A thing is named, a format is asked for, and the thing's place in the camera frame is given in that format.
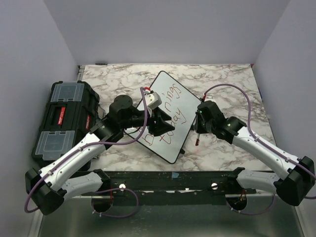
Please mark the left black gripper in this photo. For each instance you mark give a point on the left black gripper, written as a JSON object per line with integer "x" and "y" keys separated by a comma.
{"x": 157, "y": 125}

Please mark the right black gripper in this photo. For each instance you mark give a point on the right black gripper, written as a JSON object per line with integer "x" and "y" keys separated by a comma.
{"x": 199, "y": 129}

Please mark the white marker pen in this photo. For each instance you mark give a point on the white marker pen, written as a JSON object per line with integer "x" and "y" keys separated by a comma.
{"x": 198, "y": 136}

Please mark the black framed whiteboard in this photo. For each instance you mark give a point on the black framed whiteboard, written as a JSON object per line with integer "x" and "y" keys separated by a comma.
{"x": 179, "y": 103}

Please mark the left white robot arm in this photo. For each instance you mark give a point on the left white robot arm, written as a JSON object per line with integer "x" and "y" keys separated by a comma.
{"x": 124, "y": 124}

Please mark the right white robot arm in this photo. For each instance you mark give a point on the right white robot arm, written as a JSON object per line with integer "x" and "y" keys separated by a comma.
{"x": 291, "y": 178}

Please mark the black plastic toolbox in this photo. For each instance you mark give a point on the black plastic toolbox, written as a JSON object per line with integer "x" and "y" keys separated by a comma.
{"x": 71, "y": 111}

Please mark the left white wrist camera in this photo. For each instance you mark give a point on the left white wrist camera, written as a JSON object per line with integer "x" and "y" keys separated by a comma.
{"x": 153, "y": 100}

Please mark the black mounting rail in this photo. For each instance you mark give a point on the black mounting rail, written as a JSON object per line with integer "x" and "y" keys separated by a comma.
{"x": 161, "y": 188}

